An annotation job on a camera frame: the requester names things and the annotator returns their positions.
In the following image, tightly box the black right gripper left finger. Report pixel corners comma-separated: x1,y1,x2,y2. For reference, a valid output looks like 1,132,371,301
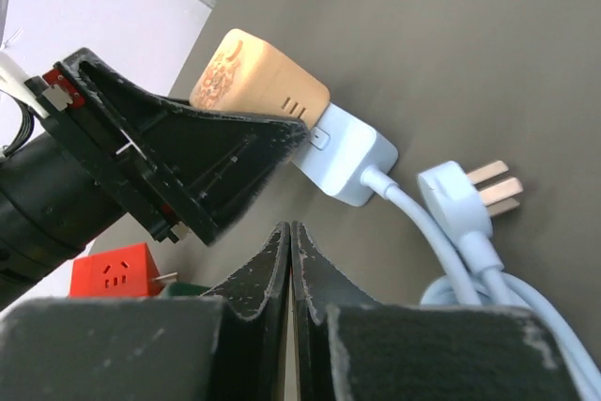
1,223,291,400

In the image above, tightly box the light blue power cable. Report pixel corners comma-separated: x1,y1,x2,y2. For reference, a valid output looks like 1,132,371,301
361,160,601,401

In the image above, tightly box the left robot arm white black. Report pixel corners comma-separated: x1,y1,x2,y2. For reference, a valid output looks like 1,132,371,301
1,48,309,306

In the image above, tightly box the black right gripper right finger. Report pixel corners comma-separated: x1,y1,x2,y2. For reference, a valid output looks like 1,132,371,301
290,222,578,400

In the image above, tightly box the dark green cube plug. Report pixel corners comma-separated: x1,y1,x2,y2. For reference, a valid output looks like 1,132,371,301
158,282,209,298

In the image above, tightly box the light blue power strip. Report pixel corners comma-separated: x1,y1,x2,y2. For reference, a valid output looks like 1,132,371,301
292,104,398,207

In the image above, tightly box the orange cube plug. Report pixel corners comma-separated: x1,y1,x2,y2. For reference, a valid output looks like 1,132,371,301
189,28,331,128

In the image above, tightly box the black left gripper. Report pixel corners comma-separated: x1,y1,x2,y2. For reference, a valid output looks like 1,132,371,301
25,48,309,245

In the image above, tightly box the red cube plug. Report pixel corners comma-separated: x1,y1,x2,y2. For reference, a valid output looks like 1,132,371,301
69,242,178,298

